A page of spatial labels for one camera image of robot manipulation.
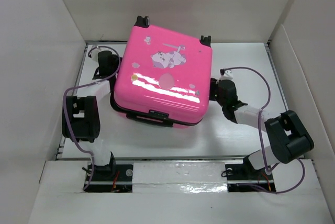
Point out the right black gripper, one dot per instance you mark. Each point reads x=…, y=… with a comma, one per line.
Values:
x=213, y=84

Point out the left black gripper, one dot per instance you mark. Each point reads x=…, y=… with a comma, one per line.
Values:
x=116, y=58

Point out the pink hard-shell suitcase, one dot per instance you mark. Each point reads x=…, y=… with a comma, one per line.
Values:
x=164, y=76

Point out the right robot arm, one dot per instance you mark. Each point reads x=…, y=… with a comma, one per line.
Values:
x=283, y=137

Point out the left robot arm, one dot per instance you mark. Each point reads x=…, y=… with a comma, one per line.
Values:
x=80, y=115

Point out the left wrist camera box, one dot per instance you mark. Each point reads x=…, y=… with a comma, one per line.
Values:
x=93, y=54

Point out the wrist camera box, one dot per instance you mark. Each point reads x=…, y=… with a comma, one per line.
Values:
x=93, y=54
x=226, y=74

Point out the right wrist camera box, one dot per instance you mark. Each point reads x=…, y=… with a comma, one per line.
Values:
x=226, y=74

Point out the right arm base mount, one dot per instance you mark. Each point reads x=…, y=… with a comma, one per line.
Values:
x=241, y=180

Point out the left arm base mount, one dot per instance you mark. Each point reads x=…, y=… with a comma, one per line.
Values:
x=117, y=180

